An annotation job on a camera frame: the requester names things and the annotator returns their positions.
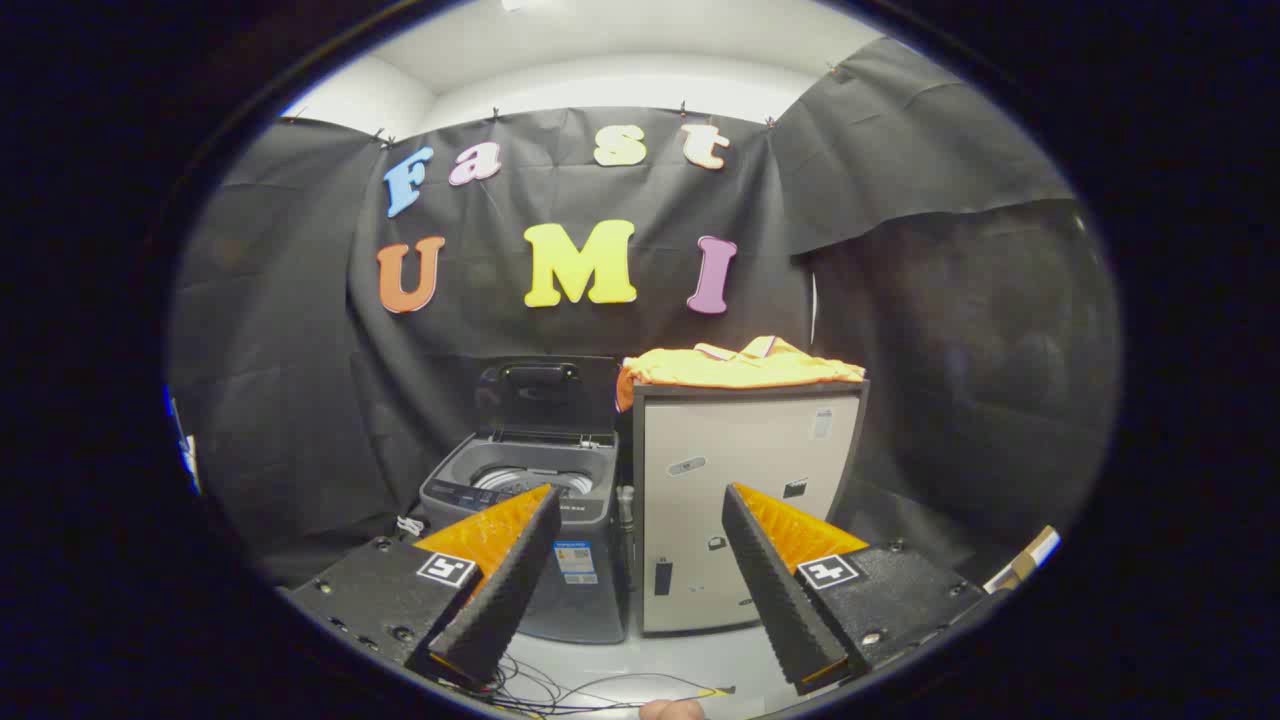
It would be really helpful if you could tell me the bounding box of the white and blue equipment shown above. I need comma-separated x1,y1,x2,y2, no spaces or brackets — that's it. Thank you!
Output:
165,385,203,496

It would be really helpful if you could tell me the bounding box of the grey washing machine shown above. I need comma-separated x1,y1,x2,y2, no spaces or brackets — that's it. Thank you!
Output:
420,358,633,645

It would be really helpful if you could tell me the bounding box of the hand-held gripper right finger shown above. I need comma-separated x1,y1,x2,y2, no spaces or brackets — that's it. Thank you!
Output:
721,482,1013,697

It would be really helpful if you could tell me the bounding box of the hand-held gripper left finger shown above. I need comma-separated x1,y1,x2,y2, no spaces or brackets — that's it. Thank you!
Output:
283,483,564,689

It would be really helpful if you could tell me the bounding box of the black backdrop cloth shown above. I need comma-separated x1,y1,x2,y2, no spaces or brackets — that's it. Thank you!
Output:
165,38,1123,591

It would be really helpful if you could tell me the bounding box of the tangle of black cables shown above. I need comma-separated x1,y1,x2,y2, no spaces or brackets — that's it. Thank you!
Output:
480,655,736,717

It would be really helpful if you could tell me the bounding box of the cardboard piece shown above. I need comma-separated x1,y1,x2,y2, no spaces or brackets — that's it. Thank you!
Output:
983,525,1062,594

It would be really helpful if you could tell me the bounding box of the beige cabinet with dark frame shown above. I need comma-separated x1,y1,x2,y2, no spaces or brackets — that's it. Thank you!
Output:
630,378,871,636

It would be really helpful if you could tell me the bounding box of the orange polo shirt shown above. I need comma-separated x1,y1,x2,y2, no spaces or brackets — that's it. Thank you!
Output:
615,336,867,413

